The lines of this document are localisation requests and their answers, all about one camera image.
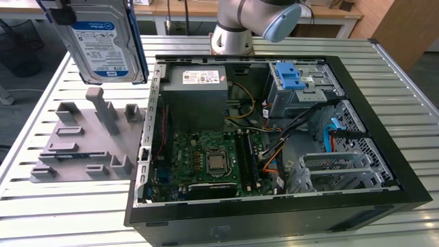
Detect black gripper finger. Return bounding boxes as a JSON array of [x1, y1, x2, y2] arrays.
[[51, 4, 77, 26]]

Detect hard disk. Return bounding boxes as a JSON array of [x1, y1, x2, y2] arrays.
[[36, 0, 149, 85]]

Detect grey metal disk bay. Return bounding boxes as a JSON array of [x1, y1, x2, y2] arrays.
[[287, 151, 400, 193]]

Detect black waste bin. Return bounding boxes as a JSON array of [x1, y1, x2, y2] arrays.
[[0, 19, 44, 78]]

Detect grey metal desk foot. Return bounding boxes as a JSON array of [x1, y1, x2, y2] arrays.
[[0, 84, 16, 105]]

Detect grey parts rack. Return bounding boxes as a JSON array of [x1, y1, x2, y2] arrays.
[[29, 86, 147, 184]]

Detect grey power supply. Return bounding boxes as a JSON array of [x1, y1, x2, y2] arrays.
[[160, 64, 229, 133]]

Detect green motherboard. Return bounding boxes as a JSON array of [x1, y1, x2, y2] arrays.
[[151, 130, 277, 204]]

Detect black CPU socket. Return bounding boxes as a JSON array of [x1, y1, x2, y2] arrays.
[[204, 147, 232, 179]]

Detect blue plastic drive latch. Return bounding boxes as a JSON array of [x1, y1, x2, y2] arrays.
[[275, 62, 307, 90]]

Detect silver CPU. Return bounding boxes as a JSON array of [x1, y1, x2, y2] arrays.
[[207, 154, 228, 172]]

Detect grey metal drive cage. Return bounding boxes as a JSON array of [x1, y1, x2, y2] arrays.
[[267, 61, 345, 119]]

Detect black graphics card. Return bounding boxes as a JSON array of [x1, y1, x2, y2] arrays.
[[187, 181, 237, 200]]

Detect black PC case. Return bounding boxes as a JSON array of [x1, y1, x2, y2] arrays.
[[123, 54, 434, 247]]

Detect brown wooden cabinet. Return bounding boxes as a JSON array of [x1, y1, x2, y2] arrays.
[[351, 0, 439, 73]]

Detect wooden desk white frame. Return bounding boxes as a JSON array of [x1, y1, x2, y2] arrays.
[[0, 0, 364, 39]]

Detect red fan wire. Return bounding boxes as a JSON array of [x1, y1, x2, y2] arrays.
[[156, 105, 168, 160]]

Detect yellow wire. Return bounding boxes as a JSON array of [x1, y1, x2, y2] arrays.
[[225, 81, 256, 120]]

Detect grey white wire bundle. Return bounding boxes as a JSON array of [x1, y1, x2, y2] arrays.
[[224, 117, 275, 132]]

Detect red orange tagged wires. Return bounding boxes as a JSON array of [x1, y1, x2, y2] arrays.
[[260, 102, 285, 132]]

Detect black wire bundle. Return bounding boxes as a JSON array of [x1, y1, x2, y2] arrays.
[[263, 99, 340, 165]]

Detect orange flat wire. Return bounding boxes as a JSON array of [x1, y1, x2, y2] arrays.
[[263, 154, 279, 177]]

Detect blue wire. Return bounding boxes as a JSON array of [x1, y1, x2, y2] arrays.
[[323, 117, 340, 153]]

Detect black wire with plug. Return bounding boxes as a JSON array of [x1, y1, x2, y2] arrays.
[[333, 130, 371, 142]]

